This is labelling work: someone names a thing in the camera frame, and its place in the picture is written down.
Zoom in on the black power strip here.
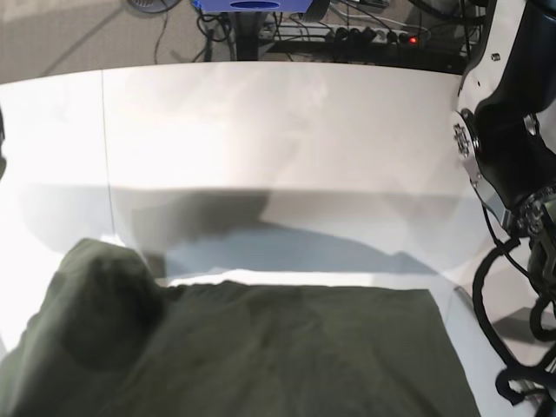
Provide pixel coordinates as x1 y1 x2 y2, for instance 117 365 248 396
263 23 433 46

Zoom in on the green t-shirt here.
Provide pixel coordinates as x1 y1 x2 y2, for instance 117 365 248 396
1 239 479 416

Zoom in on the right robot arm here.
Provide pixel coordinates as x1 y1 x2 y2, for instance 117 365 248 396
0 108 7 181

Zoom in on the black table leg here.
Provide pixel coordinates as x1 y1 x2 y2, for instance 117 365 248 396
229 12 265 62

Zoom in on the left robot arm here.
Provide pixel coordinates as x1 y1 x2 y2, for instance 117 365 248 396
451 1 555 416

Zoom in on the blue box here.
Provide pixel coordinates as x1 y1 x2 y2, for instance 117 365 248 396
193 0 312 13

